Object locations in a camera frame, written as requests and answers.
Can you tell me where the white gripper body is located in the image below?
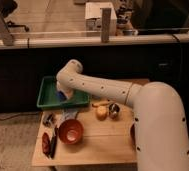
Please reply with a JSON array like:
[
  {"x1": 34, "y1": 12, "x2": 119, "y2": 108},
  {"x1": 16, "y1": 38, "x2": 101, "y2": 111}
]
[{"x1": 56, "y1": 82, "x2": 74, "y2": 100}]

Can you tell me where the blue sponge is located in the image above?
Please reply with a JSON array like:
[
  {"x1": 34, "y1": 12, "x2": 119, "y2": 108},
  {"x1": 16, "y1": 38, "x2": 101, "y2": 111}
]
[{"x1": 57, "y1": 92, "x2": 66, "y2": 101}]

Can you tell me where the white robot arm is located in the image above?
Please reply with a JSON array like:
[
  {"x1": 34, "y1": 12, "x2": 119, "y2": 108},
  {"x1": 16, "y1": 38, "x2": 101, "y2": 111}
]
[{"x1": 56, "y1": 59, "x2": 189, "y2": 171}]

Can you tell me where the green plastic tray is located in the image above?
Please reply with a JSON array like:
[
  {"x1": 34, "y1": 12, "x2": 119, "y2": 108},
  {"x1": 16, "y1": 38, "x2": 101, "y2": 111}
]
[{"x1": 37, "y1": 76, "x2": 90, "y2": 110}]

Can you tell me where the grey cloth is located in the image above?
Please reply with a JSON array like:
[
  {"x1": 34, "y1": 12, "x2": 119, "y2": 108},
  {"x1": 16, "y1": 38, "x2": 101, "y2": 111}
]
[{"x1": 60, "y1": 109, "x2": 78, "y2": 122}]

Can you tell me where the red bowl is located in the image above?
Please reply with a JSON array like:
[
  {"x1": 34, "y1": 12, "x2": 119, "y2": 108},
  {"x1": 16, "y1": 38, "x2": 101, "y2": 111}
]
[{"x1": 58, "y1": 119, "x2": 84, "y2": 145}]

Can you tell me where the shiny metal cup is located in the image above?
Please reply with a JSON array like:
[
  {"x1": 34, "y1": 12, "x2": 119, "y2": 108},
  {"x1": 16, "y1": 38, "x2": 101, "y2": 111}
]
[{"x1": 109, "y1": 103, "x2": 120, "y2": 119}]

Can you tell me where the black utensil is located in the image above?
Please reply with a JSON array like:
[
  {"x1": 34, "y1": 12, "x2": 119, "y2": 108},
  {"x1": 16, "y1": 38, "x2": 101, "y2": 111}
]
[{"x1": 50, "y1": 126, "x2": 57, "y2": 159}]

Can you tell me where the red spoon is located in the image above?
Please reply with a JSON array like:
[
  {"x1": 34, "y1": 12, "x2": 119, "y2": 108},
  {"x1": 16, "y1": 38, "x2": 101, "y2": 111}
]
[{"x1": 42, "y1": 132, "x2": 50, "y2": 156}]

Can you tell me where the white cardboard box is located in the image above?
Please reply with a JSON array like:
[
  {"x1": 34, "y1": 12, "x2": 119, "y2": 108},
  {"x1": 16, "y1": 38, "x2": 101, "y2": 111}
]
[{"x1": 85, "y1": 2, "x2": 117, "y2": 35}]

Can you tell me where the black office chair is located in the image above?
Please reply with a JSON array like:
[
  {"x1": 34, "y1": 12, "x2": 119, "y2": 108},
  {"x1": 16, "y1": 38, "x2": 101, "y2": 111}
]
[{"x1": 0, "y1": 0, "x2": 30, "y2": 32}]

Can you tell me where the wooden counter rail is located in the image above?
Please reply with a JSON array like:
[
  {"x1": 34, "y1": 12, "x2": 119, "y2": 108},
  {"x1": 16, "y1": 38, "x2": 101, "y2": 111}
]
[{"x1": 0, "y1": 34, "x2": 189, "y2": 50}]

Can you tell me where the wooden post left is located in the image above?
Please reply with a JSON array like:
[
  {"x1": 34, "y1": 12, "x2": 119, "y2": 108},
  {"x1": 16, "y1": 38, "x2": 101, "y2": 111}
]
[{"x1": 0, "y1": 12, "x2": 14, "y2": 46}]

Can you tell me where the wooden post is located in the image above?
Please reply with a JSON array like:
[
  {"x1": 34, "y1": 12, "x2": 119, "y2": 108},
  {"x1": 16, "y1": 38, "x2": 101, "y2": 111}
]
[
  {"x1": 101, "y1": 8, "x2": 111, "y2": 43},
  {"x1": 0, "y1": 12, "x2": 14, "y2": 46}
]

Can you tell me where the wooden post centre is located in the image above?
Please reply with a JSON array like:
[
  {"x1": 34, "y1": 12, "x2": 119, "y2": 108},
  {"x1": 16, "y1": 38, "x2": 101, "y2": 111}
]
[{"x1": 101, "y1": 8, "x2": 111, "y2": 43}]

